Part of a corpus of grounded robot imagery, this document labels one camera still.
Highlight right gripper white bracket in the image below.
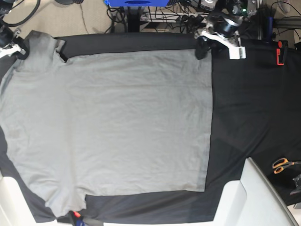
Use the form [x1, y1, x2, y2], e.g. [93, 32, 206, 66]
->
[0, 28, 30, 59]

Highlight black tool right edge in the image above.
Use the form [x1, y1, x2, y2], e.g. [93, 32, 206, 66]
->
[290, 174, 301, 195]

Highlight grey T-shirt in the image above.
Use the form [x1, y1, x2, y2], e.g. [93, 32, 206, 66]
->
[0, 32, 213, 217]

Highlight orange handled scissors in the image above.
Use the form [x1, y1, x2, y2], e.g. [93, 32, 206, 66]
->
[272, 158, 301, 174]

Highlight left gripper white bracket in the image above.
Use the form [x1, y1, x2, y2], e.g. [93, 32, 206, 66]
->
[194, 14, 246, 60]

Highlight white power strip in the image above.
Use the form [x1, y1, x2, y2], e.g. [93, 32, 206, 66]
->
[141, 12, 189, 22]

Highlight red black clamp right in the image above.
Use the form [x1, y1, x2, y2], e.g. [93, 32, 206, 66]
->
[276, 40, 288, 66]

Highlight black stand pole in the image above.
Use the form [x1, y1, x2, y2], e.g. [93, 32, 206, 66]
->
[127, 7, 142, 32]

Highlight blue box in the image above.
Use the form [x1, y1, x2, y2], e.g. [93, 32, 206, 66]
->
[104, 0, 169, 7]

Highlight red blue clamp bottom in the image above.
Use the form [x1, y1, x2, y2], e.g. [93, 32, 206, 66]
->
[68, 211, 86, 226]

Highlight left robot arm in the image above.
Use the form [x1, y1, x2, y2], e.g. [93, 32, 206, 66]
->
[194, 0, 258, 60]

